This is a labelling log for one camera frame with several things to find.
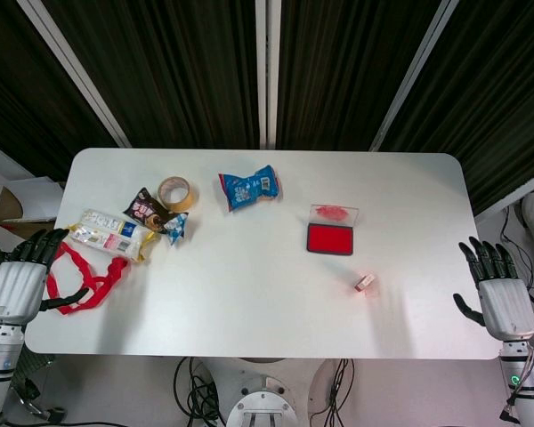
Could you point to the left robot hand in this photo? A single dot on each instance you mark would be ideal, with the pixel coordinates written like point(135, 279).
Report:
point(18, 289)

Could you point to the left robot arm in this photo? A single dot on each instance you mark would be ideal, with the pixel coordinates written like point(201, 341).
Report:
point(4, 351)

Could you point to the dark pleated curtain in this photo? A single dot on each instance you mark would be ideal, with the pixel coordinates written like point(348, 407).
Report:
point(182, 66)

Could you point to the yellow tape roll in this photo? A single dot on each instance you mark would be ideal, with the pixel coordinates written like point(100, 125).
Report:
point(187, 199)

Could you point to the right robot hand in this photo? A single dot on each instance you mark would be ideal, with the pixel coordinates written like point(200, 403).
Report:
point(507, 307)

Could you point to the white frame post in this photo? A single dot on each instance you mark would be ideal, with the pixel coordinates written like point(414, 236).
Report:
point(411, 75)
point(267, 71)
point(78, 75)

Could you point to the small blue white snack packet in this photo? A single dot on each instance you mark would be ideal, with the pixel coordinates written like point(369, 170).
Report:
point(175, 227)

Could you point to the small pink stamp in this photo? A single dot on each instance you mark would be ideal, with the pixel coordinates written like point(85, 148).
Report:
point(366, 283)

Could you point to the long white yellow snack package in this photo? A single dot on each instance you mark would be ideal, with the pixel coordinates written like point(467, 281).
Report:
point(107, 236)

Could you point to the brown cardboard box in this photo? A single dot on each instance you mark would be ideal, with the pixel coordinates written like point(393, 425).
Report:
point(35, 200)

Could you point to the dark brown snack bag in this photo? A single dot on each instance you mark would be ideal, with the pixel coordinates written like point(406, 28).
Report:
point(142, 207)

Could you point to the red ink pad case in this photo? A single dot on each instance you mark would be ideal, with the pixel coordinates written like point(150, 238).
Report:
point(330, 239)

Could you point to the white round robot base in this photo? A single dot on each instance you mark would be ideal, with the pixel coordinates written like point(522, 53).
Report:
point(267, 396)

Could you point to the blue snack bag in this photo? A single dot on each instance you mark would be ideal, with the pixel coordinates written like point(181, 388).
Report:
point(247, 189)

